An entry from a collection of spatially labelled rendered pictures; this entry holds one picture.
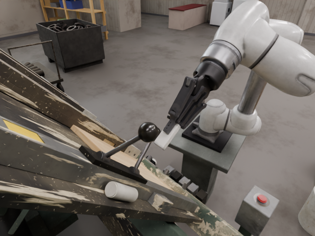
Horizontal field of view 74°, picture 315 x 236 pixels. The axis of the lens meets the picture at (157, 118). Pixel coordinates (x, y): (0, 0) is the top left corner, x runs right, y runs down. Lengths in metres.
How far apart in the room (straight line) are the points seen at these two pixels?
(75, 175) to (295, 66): 0.52
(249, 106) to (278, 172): 1.43
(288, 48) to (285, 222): 1.88
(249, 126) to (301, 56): 0.91
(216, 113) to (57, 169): 1.21
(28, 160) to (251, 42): 0.51
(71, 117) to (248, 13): 0.65
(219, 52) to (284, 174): 2.26
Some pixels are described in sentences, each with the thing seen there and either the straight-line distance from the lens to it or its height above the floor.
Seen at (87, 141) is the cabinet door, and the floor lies 1.28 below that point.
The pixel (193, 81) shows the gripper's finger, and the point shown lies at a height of 1.56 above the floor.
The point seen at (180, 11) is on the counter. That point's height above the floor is 0.61.
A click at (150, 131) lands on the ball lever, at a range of 0.36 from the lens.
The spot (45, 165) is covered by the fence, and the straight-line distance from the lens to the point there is 0.33.
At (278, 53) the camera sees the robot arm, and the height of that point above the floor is 1.61.
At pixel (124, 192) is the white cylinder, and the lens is 0.43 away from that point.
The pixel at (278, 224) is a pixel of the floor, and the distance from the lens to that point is 2.26.
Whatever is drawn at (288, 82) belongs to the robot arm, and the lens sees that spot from 0.60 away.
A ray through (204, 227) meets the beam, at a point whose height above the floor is 0.87.
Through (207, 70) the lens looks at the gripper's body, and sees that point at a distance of 0.52.
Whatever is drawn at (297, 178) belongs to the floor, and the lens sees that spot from 2.72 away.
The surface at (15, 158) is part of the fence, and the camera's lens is 0.31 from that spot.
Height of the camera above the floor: 1.76
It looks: 35 degrees down
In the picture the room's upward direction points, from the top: 1 degrees clockwise
